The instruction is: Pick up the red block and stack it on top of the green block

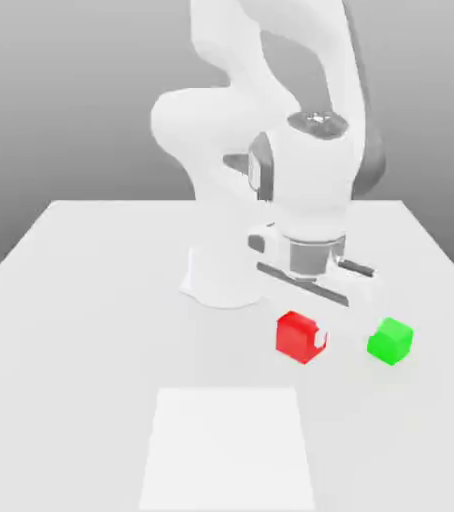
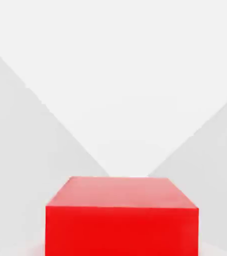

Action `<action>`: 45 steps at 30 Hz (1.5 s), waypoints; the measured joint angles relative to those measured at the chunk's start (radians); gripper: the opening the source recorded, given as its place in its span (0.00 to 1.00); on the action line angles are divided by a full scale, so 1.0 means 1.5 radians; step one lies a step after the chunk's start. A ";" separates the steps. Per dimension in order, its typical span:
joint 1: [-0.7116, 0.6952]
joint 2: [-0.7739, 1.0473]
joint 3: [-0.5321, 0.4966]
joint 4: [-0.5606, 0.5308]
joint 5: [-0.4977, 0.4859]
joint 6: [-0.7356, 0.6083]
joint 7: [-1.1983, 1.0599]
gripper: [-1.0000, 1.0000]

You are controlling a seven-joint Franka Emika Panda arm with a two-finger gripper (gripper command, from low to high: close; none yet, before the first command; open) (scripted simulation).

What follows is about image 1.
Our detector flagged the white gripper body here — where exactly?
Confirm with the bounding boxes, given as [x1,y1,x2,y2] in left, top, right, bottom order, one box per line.
[255,261,375,317]

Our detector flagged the small red cube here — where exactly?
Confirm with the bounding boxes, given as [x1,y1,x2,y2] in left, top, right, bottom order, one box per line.
[275,310,329,366]

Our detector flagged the small green cube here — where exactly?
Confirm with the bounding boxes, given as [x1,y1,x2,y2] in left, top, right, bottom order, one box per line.
[366,316,415,367]

